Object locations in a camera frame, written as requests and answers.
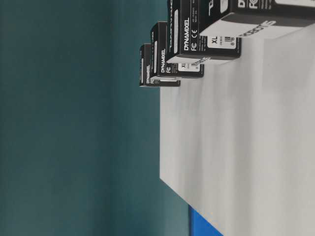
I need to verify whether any black dynamixel box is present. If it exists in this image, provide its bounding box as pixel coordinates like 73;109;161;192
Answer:
167;0;241;65
199;0;315;39
150;21;204;80
139;43;180;87

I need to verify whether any white foam base board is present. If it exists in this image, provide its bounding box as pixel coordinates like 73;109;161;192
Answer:
159;26;315;236

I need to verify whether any blue table cloth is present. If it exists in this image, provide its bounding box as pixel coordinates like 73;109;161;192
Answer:
189;206;222;236

